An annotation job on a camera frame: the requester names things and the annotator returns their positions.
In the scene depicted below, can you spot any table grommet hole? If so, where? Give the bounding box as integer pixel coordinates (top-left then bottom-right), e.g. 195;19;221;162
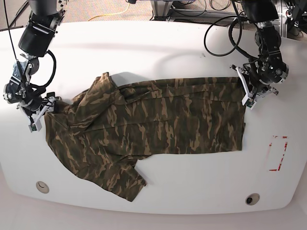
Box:
245;193;260;206
36;181;49;194

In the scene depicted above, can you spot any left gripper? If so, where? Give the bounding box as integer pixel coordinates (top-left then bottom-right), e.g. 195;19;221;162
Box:
230;65;279;105

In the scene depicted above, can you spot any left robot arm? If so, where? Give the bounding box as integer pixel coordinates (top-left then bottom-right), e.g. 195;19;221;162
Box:
228;0;289;108

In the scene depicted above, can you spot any camouflage t-shirt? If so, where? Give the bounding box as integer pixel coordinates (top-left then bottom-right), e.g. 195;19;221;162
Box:
44;73;246;201

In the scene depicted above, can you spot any aluminium frame stand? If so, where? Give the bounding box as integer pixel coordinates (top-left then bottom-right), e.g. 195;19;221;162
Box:
150;0;288;38

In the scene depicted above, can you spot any left table grommet hole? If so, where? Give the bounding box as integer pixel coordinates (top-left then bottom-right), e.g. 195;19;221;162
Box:
36;181;49;194

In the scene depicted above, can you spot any red tape rectangle marking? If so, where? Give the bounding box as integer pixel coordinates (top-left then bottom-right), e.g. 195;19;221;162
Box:
265;136;289;172

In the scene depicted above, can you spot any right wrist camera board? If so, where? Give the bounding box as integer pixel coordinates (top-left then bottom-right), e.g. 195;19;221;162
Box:
28;124;41;133

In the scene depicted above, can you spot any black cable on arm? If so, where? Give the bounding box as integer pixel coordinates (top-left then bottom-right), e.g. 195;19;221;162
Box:
31;50;58;89
203;15;255;59

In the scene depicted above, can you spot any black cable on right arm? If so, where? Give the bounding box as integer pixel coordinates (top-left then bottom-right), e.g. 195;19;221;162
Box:
31;50;58;89

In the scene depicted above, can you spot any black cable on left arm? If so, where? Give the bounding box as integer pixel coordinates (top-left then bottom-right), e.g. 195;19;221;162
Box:
203;15;255;59

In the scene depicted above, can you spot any right table grommet hole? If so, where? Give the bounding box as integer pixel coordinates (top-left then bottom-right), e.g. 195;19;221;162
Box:
245;193;260;206

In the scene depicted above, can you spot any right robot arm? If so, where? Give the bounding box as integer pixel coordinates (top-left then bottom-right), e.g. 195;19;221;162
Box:
3;0;67;132

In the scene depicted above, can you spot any yellow cable on floor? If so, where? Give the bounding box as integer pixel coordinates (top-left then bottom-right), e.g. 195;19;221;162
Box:
87;3;131;22

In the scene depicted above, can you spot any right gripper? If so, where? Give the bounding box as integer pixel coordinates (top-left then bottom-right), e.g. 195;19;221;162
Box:
17;92;61;127

